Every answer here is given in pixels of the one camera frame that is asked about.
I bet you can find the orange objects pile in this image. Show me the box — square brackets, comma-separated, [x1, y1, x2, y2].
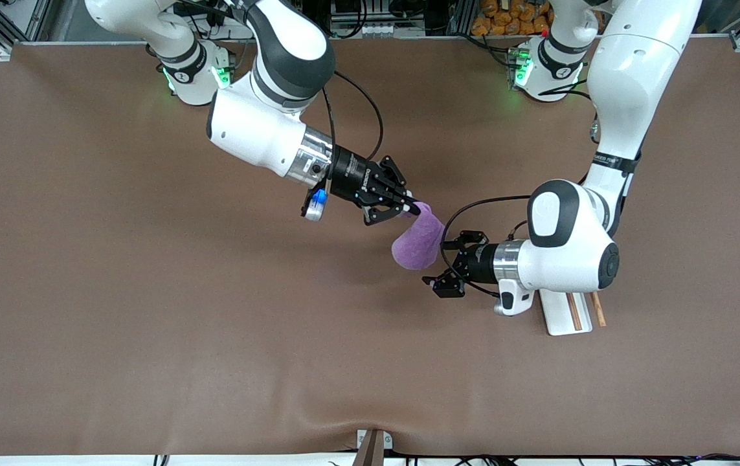
[471, 0, 553, 37]

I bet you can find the purple towel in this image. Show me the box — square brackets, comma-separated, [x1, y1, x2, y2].
[391, 202, 446, 271]

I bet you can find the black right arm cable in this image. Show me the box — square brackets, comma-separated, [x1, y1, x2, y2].
[321, 70, 385, 164]

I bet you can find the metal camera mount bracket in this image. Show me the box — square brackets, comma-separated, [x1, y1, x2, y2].
[352, 428, 394, 466]

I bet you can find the white rack with wooden rods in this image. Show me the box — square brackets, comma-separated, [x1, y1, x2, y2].
[540, 290, 607, 337]

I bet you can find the brown table mat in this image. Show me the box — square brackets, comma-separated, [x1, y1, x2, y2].
[0, 36, 740, 457]

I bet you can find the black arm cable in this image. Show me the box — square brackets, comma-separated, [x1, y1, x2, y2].
[321, 70, 385, 164]
[441, 194, 532, 298]

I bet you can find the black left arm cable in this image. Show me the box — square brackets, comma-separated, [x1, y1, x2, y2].
[441, 194, 532, 298]

